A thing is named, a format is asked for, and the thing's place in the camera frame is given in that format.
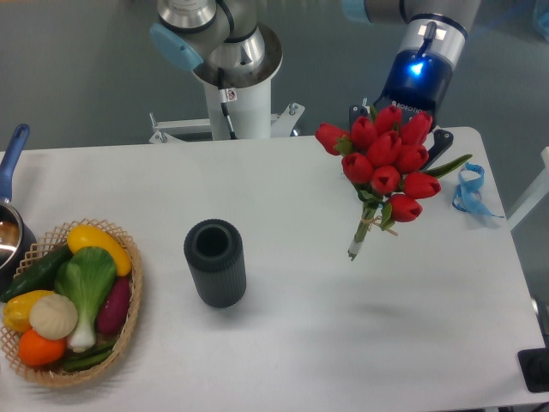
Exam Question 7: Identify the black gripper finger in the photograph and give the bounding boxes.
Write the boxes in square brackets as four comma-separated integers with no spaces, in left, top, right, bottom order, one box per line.
[427,128,454,167]
[348,98,371,124]

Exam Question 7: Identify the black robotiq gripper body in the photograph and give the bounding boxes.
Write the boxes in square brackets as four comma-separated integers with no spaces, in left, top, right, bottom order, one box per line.
[373,50,453,128]

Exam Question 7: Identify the red tulip bouquet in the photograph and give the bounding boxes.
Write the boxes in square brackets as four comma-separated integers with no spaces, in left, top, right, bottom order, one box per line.
[315,106,471,260]

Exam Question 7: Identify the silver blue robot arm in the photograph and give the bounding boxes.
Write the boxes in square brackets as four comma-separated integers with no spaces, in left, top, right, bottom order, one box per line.
[149,1,480,140]

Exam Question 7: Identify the blue ribbon strip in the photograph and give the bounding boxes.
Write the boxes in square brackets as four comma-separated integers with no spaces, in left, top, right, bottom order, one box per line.
[452,161,504,218]

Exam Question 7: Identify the blue object top right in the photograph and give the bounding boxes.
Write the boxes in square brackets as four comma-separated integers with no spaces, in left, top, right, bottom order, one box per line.
[532,0,549,41]

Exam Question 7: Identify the dark grey ribbed vase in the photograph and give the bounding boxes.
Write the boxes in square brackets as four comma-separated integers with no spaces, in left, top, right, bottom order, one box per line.
[184,219,247,308]

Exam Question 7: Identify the black device at edge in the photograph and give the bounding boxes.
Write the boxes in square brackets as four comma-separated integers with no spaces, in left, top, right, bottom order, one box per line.
[517,348,549,393]

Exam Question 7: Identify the yellow squash toy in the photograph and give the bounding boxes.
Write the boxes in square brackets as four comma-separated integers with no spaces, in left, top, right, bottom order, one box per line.
[67,224,132,276]

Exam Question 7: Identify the purple sweet potato toy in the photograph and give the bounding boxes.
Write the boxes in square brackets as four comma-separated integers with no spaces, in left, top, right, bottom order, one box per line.
[96,277,131,336]

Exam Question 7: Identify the green bok choy toy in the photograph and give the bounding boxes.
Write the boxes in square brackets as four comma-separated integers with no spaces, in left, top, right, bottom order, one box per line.
[54,246,117,353]

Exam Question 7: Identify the woven wicker basket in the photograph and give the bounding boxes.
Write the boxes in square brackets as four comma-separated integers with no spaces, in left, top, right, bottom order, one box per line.
[1,218,143,388]

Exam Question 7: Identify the dark green cucumber toy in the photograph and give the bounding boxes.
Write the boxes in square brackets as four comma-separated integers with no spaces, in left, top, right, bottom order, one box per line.
[1,245,73,303]

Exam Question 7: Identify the green bean pod toy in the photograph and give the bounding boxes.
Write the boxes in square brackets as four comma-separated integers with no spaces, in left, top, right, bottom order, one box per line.
[62,340,115,373]

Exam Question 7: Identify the cream garlic bulb toy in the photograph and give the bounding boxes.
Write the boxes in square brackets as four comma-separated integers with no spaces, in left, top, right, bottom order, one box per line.
[29,294,78,340]

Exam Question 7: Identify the yellow bell pepper toy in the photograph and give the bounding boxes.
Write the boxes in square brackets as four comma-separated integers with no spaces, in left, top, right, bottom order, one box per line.
[3,290,54,333]

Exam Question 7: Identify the orange fruit toy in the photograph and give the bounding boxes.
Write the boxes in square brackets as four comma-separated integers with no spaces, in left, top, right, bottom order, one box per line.
[18,329,66,367]

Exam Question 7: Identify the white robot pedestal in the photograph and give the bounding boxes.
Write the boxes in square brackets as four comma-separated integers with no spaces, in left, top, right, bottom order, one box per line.
[149,79,305,144]

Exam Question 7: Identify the white frame at right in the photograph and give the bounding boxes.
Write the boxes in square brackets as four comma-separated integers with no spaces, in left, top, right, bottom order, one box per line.
[507,147,548,231]

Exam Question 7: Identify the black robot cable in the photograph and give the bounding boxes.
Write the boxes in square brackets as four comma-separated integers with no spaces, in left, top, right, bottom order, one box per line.
[216,67,238,141]

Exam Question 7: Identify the blue handled saucepan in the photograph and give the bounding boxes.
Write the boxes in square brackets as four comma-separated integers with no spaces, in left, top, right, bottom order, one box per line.
[1,124,36,293]

